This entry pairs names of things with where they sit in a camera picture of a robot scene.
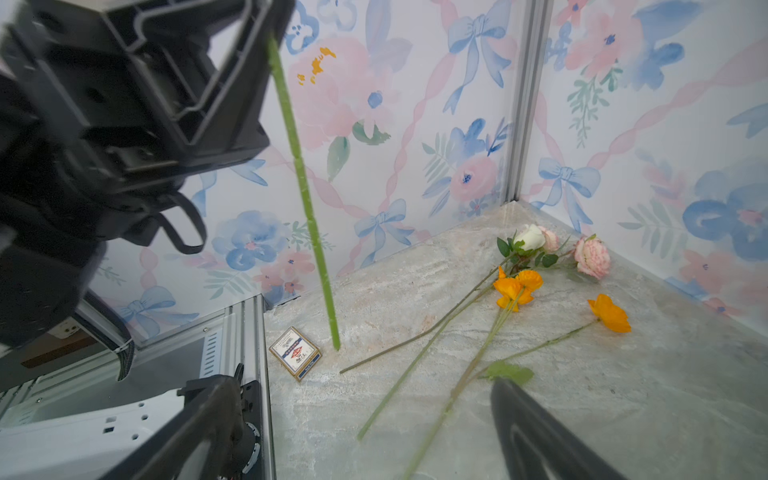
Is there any pink rose flower stem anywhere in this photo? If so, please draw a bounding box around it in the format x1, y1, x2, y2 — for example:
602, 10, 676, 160
340, 224, 611, 374

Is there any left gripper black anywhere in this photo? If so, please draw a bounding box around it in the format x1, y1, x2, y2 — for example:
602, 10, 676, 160
1, 1, 294, 194

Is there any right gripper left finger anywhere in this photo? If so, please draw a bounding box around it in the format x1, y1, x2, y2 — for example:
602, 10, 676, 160
102, 375, 243, 479

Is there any aluminium rail frame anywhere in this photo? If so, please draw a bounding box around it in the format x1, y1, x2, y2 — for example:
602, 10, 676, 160
1, 296, 276, 479

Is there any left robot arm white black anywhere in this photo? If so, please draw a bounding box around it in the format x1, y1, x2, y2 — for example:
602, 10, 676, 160
1, 1, 295, 479

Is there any playing card box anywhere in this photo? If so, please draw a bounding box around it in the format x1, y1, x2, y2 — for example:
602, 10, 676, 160
269, 327, 322, 382

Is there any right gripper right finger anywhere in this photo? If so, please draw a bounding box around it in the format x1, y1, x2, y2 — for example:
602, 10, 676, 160
491, 379, 623, 479

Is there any orange ranunculus flower bunch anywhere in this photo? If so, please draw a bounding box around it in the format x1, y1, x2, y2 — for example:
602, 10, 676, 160
356, 266, 633, 480

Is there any cream yellow rose stem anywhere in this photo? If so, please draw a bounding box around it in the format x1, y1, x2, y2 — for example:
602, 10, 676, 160
267, 36, 341, 351

